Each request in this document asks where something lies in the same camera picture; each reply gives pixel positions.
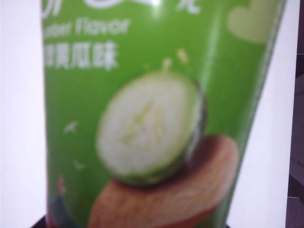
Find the green chips can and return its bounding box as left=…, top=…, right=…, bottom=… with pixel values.
left=39, top=0, right=287, bottom=228

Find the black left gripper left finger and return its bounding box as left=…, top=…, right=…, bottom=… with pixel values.
left=30, top=214, right=49, bottom=228

